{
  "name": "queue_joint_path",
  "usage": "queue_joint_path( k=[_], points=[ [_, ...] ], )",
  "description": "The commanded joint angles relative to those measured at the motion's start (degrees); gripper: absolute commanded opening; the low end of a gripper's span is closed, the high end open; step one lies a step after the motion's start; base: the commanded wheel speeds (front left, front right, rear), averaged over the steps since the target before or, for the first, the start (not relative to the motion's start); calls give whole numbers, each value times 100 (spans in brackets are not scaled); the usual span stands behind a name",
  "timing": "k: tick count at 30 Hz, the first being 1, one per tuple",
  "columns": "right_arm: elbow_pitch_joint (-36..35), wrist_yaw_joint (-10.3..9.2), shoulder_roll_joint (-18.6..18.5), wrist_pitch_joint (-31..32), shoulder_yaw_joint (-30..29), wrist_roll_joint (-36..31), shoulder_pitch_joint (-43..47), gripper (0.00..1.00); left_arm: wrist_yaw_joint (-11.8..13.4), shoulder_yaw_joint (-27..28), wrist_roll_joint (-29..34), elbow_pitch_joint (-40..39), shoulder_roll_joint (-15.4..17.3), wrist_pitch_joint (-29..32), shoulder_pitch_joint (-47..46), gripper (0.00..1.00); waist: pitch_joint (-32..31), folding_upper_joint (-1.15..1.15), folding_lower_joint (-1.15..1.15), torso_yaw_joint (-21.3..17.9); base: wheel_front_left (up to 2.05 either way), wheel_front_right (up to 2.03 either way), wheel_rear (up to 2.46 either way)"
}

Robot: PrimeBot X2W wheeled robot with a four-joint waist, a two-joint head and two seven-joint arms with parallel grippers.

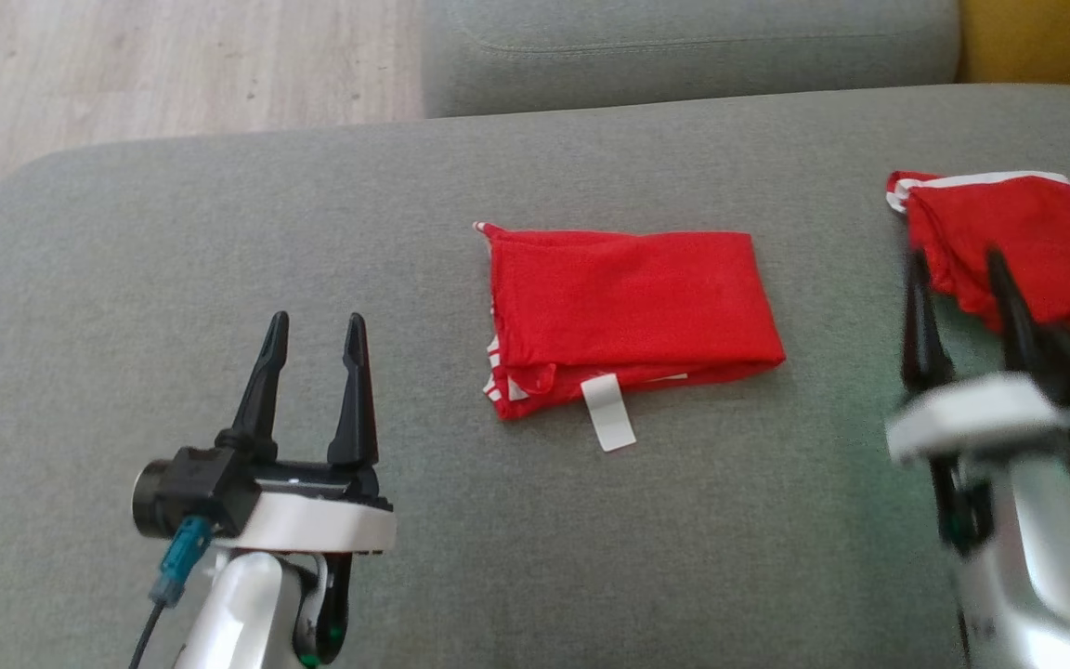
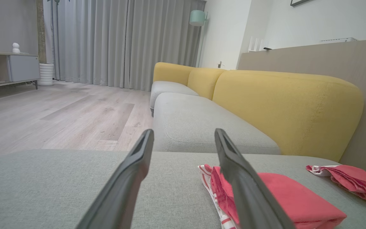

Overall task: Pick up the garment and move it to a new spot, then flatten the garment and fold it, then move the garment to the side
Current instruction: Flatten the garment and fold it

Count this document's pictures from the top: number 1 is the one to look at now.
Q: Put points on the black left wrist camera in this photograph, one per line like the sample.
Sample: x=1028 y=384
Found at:
x=201 y=483

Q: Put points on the red shorts with white stripe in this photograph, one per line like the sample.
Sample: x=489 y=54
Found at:
x=1037 y=232

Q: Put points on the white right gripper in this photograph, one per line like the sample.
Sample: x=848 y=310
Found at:
x=972 y=418

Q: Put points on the red basketball jersey number 23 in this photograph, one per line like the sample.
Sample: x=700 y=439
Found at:
x=628 y=297

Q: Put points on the yellow sofa backrest cushion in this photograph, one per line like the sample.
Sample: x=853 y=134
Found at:
x=1046 y=37

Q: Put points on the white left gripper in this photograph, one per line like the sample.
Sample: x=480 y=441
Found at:
x=331 y=525

